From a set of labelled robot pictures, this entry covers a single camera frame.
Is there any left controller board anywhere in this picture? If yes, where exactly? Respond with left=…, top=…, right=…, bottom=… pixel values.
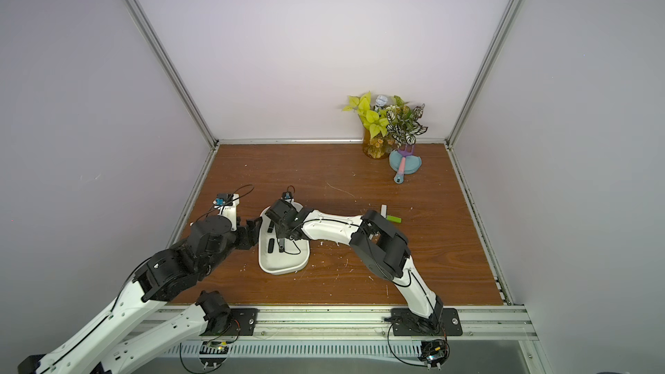
left=198, top=341, right=230, bottom=372

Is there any pink purple toy rake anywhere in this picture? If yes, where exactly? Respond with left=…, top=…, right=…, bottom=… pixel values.
left=395, top=145, right=415, bottom=184

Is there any white plastic storage box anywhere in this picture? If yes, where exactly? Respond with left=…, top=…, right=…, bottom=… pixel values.
left=258, top=208, right=310, bottom=275

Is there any controller board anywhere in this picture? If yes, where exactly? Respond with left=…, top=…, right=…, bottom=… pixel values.
left=418, top=339, right=450, bottom=370
left=198, top=341, right=230, bottom=372

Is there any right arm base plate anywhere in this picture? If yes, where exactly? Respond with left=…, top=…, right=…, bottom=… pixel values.
left=384, top=308, right=463, bottom=337

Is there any amber vase with plants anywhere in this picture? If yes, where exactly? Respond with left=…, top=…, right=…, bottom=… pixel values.
left=343, top=92, right=428, bottom=159

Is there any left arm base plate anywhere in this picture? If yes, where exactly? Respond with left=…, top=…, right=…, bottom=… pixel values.
left=202, top=308, right=259, bottom=337

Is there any right controller board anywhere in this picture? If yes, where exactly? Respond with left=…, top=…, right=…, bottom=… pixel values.
left=418, top=339, right=450, bottom=370

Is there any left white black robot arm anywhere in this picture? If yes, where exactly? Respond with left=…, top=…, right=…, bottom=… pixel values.
left=17, top=216, right=261, bottom=373

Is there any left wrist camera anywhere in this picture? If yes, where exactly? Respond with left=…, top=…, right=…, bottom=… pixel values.
left=214, top=193, right=240, bottom=231

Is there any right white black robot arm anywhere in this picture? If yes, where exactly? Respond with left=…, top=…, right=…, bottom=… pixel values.
left=261, top=199, right=443, bottom=327

